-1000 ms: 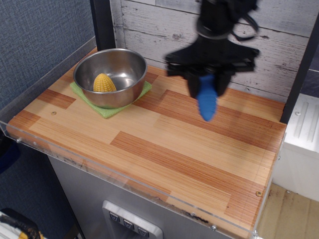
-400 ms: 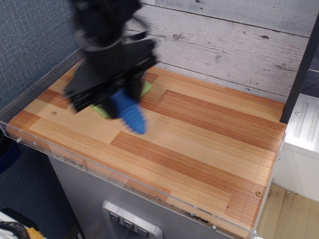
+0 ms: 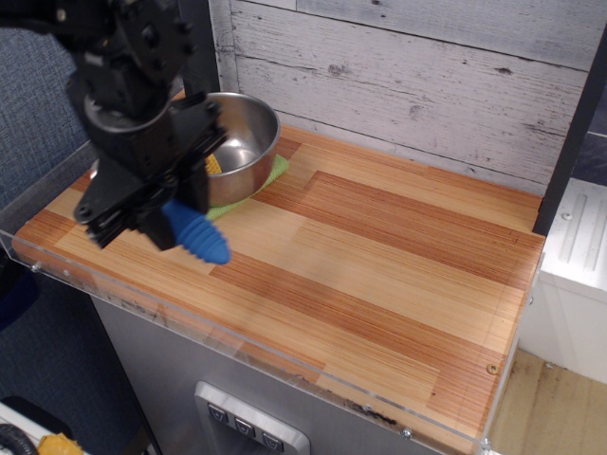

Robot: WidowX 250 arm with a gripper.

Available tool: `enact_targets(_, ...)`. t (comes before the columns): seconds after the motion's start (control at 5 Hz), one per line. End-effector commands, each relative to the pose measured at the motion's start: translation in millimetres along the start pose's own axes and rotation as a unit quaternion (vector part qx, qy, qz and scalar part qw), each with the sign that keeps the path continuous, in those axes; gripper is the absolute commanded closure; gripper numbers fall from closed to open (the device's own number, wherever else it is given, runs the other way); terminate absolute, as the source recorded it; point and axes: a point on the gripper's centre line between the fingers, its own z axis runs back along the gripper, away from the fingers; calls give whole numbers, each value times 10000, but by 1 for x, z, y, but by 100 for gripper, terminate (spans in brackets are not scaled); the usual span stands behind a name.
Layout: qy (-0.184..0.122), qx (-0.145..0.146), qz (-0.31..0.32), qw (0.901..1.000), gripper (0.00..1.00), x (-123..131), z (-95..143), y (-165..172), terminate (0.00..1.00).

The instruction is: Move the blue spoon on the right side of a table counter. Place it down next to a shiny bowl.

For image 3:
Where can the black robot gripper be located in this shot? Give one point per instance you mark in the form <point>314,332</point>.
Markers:
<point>144,163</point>

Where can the blue handled metal spoon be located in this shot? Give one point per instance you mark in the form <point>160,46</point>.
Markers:
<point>196,233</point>

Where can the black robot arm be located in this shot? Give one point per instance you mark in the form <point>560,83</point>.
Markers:
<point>127,54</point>

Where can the yellow toy corn cob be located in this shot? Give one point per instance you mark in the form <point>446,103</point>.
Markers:
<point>212,165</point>

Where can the stainless steel bowl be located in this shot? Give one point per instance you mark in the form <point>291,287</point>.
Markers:
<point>246,157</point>

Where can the green cloth mat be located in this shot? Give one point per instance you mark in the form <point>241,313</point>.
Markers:
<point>279,167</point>

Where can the silver toy fridge cabinet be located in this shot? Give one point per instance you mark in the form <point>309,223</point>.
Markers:
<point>164,360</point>

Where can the silver dispenser button panel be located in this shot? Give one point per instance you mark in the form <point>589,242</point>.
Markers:
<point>239,428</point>

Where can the yellow object bottom left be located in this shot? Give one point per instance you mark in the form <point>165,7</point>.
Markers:
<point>58,444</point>

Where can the white ribbed appliance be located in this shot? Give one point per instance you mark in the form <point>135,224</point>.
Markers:
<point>565,320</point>

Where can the clear acrylic guard rail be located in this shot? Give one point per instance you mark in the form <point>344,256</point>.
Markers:
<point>397,278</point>

